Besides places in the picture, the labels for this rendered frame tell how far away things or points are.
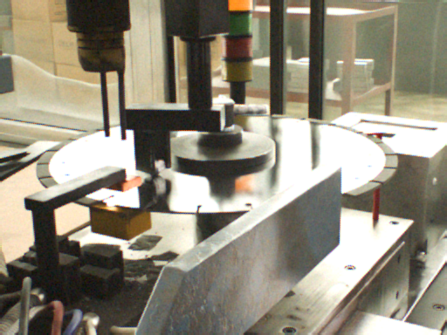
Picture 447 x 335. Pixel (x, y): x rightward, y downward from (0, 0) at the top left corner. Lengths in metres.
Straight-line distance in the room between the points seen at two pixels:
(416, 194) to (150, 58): 0.60
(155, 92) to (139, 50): 0.08
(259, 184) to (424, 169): 0.32
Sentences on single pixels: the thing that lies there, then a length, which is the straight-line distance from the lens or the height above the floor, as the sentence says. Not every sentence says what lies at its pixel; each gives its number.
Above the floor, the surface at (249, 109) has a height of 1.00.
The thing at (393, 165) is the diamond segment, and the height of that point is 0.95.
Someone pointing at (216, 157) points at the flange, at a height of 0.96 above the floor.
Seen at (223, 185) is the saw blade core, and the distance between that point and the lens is 0.62.
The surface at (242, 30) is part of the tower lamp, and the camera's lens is 0.98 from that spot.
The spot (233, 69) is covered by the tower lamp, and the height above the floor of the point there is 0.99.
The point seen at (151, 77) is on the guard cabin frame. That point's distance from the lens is 1.31.
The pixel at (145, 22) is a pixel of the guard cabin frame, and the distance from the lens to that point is 1.30.
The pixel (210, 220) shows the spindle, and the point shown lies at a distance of 0.71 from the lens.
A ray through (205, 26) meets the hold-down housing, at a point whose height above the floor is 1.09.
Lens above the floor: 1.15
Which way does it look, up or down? 17 degrees down
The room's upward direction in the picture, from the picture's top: straight up
